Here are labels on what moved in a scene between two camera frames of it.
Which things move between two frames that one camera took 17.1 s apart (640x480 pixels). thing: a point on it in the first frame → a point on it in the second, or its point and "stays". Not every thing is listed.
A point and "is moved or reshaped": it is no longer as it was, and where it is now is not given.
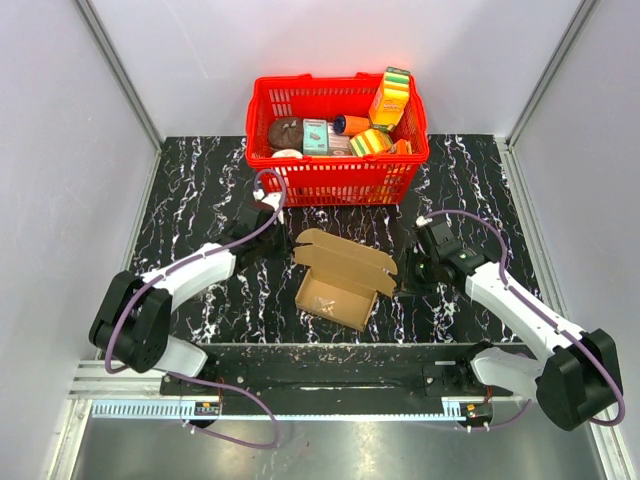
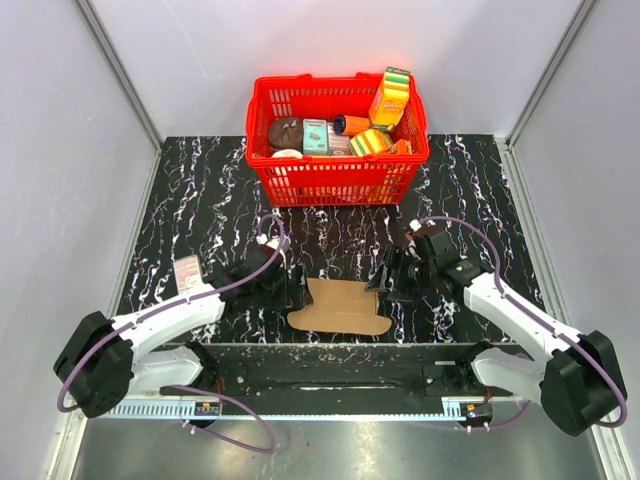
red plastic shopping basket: x=375 y=180 stays
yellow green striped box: x=371 y=142 stays
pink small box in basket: x=338 y=145 stays
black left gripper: x=283 y=253 → x=296 y=297
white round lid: x=287 y=154 stays
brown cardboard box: x=344 y=277 is moved or reshaped
